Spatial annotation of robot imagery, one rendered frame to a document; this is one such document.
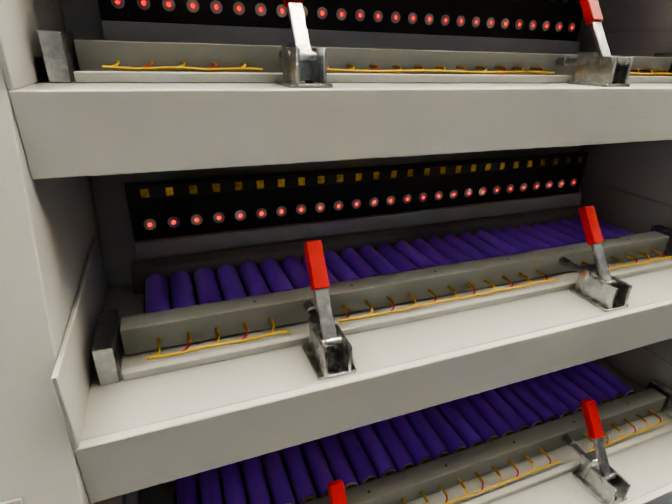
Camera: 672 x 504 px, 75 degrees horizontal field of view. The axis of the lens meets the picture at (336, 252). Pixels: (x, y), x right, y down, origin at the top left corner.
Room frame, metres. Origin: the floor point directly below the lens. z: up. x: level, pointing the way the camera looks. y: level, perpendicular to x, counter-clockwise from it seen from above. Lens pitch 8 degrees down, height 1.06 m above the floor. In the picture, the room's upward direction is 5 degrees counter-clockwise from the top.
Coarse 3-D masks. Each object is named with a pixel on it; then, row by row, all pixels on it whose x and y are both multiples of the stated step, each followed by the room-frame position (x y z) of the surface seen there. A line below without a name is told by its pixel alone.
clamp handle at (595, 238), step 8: (584, 208) 0.40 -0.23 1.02; (592, 208) 0.40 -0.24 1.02; (584, 216) 0.40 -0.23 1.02; (592, 216) 0.40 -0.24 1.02; (584, 224) 0.40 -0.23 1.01; (592, 224) 0.40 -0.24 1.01; (584, 232) 0.40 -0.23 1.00; (592, 232) 0.39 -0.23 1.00; (600, 232) 0.40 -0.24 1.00; (592, 240) 0.39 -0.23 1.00; (600, 240) 0.39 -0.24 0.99; (592, 248) 0.39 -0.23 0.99; (600, 248) 0.39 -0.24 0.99; (600, 256) 0.39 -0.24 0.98; (600, 264) 0.39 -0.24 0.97; (600, 272) 0.39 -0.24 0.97; (608, 272) 0.39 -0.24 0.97; (608, 280) 0.38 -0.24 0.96
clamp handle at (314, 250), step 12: (312, 252) 0.31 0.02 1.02; (312, 264) 0.31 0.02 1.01; (324, 264) 0.31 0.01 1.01; (312, 276) 0.30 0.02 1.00; (324, 276) 0.31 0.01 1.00; (312, 288) 0.30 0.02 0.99; (324, 288) 0.31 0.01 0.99; (324, 300) 0.30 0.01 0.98; (324, 312) 0.30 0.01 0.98; (324, 324) 0.30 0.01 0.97; (324, 336) 0.29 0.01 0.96; (336, 336) 0.30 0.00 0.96
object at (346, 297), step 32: (512, 256) 0.42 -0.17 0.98; (544, 256) 0.42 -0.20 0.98; (576, 256) 0.44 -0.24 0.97; (608, 256) 0.46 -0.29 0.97; (640, 256) 0.48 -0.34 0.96; (352, 288) 0.36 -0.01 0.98; (384, 288) 0.36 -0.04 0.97; (416, 288) 0.38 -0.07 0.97; (448, 288) 0.39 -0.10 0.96; (512, 288) 0.39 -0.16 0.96; (128, 320) 0.31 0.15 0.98; (160, 320) 0.31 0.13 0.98; (192, 320) 0.31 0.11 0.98; (224, 320) 0.32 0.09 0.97; (256, 320) 0.33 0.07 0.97; (288, 320) 0.34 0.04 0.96; (128, 352) 0.30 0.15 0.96
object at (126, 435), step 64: (576, 192) 0.58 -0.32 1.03; (448, 320) 0.35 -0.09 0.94; (512, 320) 0.36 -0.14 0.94; (576, 320) 0.36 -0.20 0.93; (640, 320) 0.38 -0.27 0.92; (64, 384) 0.22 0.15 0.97; (128, 384) 0.28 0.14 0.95; (192, 384) 0.28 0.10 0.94; (256, 384) 0.28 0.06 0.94; (320, 384) 0.28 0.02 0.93; (384, 384) 0.29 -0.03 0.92; (448, 384) 0.32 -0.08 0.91; (128, 448) 0.24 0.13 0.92; (192, 448) 0.25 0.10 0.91; (256, 448) 0.27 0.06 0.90
